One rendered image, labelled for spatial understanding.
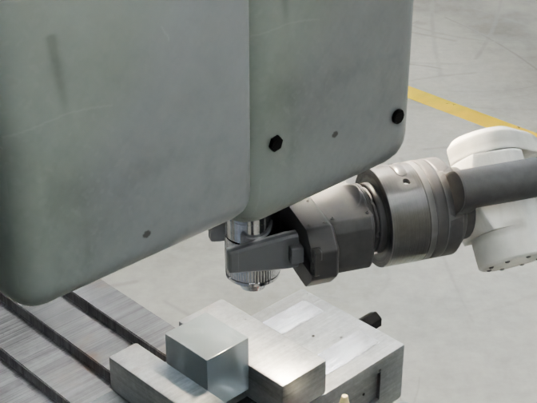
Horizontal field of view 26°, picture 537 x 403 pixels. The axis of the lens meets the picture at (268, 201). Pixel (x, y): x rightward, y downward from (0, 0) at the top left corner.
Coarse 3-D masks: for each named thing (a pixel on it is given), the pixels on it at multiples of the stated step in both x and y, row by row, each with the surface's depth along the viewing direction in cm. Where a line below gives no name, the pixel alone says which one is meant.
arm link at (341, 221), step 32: (320, 192) 100; (352, 192) 99; (384, 192) 98; (416, 192) 98; (288, 224) 98; (320, 224) 95; (352, 224) 96; (384, 224) 98; (416, 224) 98; (320, 256) 93; (352, 256) 97; (384, 256) 100; (416, 256) 100
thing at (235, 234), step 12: (228, 228) 96; (240, 228) 95; (252, 228) 95; (264, 228) 95; (276, 228) 96; (228, 240) 97; (240, 240) 96; (252, 240) 96; (228, 276) 99; (240, 276) 98; (252, 276) 97; (264, 276) 97; (276, 276) 99
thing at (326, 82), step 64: (256, 0) 75; (320, 0) 79; (384, 0) 84; (256, 64) 77; (320, 64) 81; (384, 64) 86; (256, 128) 79; (320, 128) 84; (384, 128) 89; (256, 192) 82
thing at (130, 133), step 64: (0, 0) 59; (64, 0) 62; (128, 0) 65; (192, 0) 68; (0, 64) 61; (64, 64) 63; (128, 64) 66; (192, 64) 70; (0, 128) 63; (64, 128) 65; (128, 128) 68; (192, 128) 72; (0, 192) 65; (64, 192) 66; (128, 192) 70; (192, 192) 74; (0, 256) 67; (64, 256) 68; (128, 256) 72
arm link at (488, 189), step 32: (416, 160) 102; (480, 160) 101; (512, 160) 102; (448, 192) 99; (480, 192) 97; (512, 192) 98; (448, 224) 99; (480, 224) 101; (512, 224) 101; (480, 256) 102; (512, 256) 100
